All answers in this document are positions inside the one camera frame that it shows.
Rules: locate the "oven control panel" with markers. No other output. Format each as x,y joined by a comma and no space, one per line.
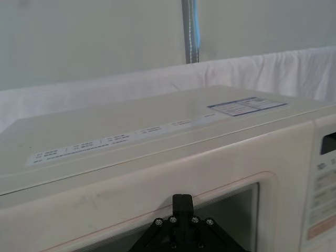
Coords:
324,183

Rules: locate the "grey striped post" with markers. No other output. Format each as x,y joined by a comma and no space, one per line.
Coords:
190,31

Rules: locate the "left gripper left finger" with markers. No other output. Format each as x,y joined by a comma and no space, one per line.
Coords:
178,204

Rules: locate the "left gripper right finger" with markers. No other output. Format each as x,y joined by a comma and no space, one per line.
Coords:
188,204

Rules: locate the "white draped backdrop cloth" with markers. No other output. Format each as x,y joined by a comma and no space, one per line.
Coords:
78,102

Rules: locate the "cream microwave oven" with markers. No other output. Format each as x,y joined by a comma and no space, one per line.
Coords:
131,189

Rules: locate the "white curtain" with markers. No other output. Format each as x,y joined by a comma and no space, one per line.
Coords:
78,39

